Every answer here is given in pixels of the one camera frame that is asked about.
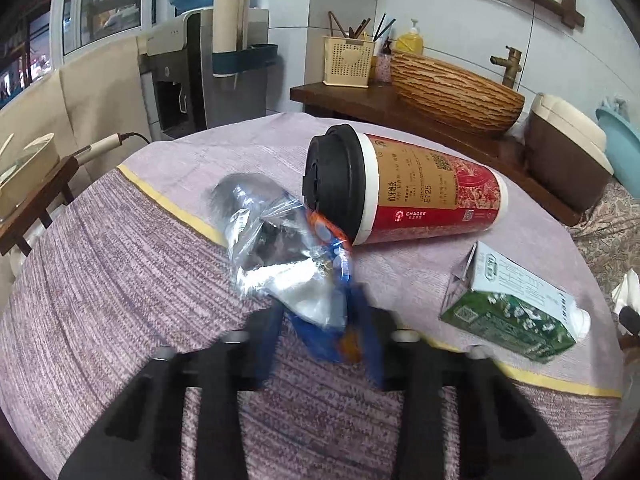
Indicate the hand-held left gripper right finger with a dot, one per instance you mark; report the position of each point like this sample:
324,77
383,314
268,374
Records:
370,340

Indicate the beige cushioned bench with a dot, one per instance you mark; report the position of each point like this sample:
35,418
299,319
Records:
95,95

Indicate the light blue plastic basin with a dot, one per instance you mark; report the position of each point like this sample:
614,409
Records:
622,135

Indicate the window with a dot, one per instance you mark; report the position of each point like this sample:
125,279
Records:
105,5

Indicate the beige box with clear lid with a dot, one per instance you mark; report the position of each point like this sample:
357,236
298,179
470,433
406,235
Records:
25,170

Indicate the brass faucet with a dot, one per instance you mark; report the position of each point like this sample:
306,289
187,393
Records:
511,67

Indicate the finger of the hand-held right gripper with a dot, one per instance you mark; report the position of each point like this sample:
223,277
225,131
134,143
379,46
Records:
631,325

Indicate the brown container with cream lid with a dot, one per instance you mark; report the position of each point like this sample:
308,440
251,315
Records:
565,155

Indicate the bunch of chopsticks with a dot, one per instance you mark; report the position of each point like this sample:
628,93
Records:
360,27

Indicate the teal plastic rack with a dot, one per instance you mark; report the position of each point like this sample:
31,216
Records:
245,60

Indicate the red cup with black lid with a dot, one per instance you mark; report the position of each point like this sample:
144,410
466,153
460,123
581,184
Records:
425,195

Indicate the woven basket basin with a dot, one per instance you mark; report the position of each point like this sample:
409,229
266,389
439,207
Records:
455,92

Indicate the small patterned bottle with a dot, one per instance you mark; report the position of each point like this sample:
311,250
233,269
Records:
384,66

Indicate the yellow soap pump bottle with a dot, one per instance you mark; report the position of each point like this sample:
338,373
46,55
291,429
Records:
409,41

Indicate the green white drink carton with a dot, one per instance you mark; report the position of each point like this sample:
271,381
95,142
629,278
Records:
505,310

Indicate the beige paper roll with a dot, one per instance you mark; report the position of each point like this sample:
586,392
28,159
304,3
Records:
226,22

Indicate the thin beige roll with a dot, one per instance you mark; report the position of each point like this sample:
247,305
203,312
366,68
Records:
244,20

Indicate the beige utensil holder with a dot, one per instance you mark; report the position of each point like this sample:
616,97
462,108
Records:
348,62

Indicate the grey water dispenser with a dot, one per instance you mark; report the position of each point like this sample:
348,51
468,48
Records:
200,85

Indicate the dark wooden stool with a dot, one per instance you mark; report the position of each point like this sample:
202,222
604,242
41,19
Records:
45,195

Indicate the floral patterned cloth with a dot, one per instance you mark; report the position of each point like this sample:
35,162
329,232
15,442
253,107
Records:
610,230

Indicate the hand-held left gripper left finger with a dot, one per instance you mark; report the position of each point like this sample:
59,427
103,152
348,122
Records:
260,350

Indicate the clear plastic wrapper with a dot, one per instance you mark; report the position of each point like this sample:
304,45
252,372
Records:
280,240

